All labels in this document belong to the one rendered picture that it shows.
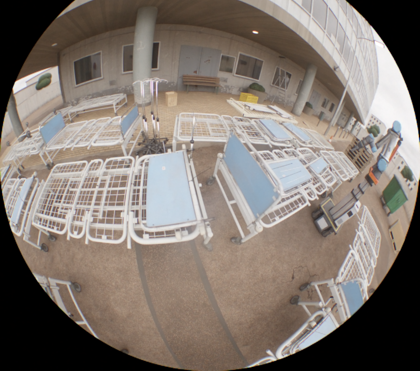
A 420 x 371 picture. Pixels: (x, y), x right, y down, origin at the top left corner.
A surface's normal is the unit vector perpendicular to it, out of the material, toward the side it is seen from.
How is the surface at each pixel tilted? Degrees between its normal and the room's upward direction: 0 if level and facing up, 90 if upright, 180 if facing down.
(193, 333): 0
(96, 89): 90
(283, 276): 0
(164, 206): 7
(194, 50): 90
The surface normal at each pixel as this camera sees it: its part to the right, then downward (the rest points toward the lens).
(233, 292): 0.15, -0.73
